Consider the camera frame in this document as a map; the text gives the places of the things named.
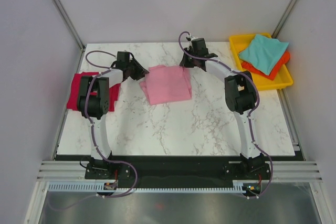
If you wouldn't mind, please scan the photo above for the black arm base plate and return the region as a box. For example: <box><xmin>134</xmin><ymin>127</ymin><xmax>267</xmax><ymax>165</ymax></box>
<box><xmin>85</xmin><ymin>156</ymin><xmax>271</xmax><ymax>188</ymax></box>

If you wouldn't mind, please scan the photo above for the teal folded t shirt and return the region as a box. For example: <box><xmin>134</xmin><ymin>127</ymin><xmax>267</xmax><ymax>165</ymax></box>
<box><xmin>238</xmin><ymin>34</ymin><xmax>289</xmax><ymax>76</ymax></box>

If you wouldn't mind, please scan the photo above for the yellow plastic tray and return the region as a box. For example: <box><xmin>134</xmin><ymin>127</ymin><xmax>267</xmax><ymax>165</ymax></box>
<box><xmin>229</xmin><ymin>34</ymin><xmax>293</xmax><ymax>91</ymax></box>

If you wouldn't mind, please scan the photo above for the white slotted cable duct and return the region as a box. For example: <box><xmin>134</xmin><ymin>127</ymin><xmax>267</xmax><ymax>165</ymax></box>
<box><xmin>48</xmin><ymin>182</ymin><xmax>262</xmax><ymax>193</ymax></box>

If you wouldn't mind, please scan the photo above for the orange folded t shirt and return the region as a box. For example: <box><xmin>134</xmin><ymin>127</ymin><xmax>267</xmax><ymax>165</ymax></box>
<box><xmin>241</xmin><ymin>50</ymin><xmax>290</xmax><ymax>81</ymax></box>

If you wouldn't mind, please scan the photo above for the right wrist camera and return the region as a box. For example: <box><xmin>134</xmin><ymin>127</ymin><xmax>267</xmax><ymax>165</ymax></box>
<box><xmin>186</xmin><ymin>34</ymin><xmax>198</xmax><ymax>41</ymax></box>

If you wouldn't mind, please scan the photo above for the left aluminium corner post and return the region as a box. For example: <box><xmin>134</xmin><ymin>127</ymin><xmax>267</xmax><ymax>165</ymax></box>
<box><xmin>52</xmin><ymin>0</ymin><xmax>85</xmax><ymax>51</ymax></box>

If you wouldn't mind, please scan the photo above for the aluminium frame rail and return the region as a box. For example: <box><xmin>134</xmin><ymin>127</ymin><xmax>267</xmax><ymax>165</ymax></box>
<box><xmin>37</xmin><ymin>161</ymin><xmax>322</xmax><ymax>182</ymax></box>

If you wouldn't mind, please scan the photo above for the folded magenta t shirt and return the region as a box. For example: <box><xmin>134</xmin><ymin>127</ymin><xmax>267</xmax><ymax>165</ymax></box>
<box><xmin>66</xmin><ymin>72</ymin><xmax>121</xmax><ymax>112</ymax></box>

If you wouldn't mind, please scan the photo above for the right aluminium corner post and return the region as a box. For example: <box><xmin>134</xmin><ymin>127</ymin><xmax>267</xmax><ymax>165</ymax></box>
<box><xmin>271</xmin><ymin>0</ymin><xmax>299</xmax><ymax>38</ymax></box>

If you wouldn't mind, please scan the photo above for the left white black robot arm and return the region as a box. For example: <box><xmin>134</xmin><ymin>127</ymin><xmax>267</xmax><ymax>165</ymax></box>
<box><xmin>77</xmin><ymin>51</ymin><xmax>149</xmax><ymax>178</ymax></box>

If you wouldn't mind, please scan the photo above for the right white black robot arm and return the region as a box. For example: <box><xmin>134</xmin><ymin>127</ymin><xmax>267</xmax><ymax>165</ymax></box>
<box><xmin>178</xmin><ymin>32</ymin><xmax>268</xmax><ymax>179</ymax></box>

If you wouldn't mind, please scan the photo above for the aluminium corner post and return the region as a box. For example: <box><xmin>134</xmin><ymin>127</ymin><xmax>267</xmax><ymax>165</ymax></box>
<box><xmin>52</xmin><ymin>0</ymin><xmax>85</xmax><ymax>51</ymax></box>
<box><xmin>271</xmin><ymin>0</ymin><xmax>299</xmax><ymax>38</ymax></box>

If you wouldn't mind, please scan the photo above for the pink t shirt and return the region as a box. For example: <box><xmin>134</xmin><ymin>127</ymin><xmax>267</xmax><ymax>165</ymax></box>
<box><xmin>140</xmin><ymin>65</ymin><xmax>192</xmax><ymax>105</ymax></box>

